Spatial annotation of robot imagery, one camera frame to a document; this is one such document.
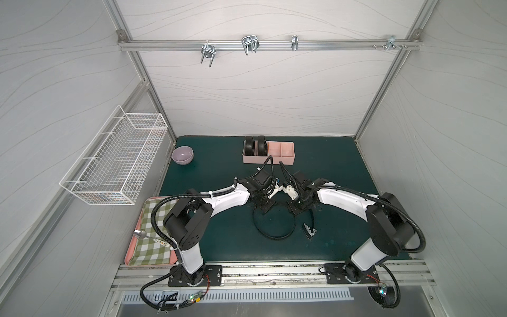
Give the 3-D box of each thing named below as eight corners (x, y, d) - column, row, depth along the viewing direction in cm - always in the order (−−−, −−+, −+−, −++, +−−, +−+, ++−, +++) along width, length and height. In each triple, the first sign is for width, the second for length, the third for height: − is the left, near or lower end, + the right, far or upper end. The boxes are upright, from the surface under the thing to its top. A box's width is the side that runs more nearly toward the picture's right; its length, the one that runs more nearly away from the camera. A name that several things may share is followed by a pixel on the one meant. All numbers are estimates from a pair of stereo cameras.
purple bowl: (173, 167, 109) (169, 159, 104) (178, 153, 115) (174, 146, 110) (192, 167, 109) (189, 159, 104) (196, 153, 115) (193, 146, 110)
